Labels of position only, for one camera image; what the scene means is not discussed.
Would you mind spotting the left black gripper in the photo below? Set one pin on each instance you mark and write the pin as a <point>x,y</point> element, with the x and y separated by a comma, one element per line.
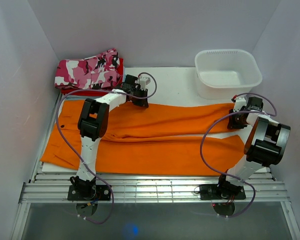
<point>142,102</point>

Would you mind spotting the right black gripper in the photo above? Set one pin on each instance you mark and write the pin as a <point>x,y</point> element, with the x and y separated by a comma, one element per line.
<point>232,125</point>

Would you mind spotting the orange trousers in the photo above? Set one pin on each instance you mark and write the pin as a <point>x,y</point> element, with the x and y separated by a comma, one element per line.
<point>168,140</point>

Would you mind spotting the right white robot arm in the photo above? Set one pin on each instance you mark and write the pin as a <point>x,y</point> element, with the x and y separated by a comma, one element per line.
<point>265,145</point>

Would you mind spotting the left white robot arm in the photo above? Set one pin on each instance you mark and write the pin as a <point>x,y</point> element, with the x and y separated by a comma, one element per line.
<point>93,124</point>

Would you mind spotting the red folded trousers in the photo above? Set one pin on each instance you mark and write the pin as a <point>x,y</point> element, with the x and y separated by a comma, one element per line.
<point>83,93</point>

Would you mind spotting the pink camouflage folded trousers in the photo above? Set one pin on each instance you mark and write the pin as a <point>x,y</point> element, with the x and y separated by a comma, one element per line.
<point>103,71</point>

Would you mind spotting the light blue folded trousers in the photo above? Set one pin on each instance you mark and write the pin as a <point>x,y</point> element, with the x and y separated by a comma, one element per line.
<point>73,97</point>

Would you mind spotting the white plastic basin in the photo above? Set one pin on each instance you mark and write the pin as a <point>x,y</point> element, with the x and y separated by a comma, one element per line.
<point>223,73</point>

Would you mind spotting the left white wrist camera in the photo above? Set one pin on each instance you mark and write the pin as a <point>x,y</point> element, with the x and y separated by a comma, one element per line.
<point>143,81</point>

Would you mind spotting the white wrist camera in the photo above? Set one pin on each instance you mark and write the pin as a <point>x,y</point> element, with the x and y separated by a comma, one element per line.
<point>143,81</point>
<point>239,103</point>

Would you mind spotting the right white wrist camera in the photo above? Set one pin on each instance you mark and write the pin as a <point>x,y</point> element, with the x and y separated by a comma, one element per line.
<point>239,103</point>

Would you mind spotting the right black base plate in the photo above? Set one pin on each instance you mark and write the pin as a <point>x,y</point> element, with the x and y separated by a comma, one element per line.
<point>218,192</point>

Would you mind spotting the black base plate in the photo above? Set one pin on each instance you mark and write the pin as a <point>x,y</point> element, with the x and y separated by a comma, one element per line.
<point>218,192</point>
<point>91,193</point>

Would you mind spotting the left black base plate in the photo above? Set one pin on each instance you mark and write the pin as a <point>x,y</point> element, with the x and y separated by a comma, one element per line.
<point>91,193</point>

